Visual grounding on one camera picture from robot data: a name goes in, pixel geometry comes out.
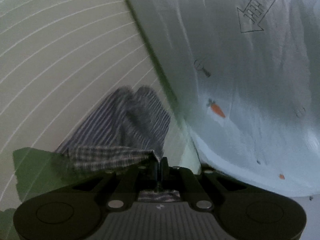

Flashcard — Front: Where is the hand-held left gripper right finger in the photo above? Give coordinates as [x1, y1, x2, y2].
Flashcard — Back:
[160, 157, 248, 211]

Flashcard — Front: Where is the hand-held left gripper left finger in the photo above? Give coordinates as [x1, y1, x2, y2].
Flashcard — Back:
[72, 159, 160, 211]

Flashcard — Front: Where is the plaid button shirt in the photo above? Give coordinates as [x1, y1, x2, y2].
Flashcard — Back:
[55, 86, 181, 202]

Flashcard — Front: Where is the green cloth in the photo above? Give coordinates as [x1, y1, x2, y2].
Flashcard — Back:
[0, 148, 83, 240]

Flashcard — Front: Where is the white carrot print sheet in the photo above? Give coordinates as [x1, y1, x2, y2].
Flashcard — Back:
[117, 0, 320, 198]

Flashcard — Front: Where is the green grid bed mat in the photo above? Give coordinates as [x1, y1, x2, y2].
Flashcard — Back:
[0, 0, 202, 212]

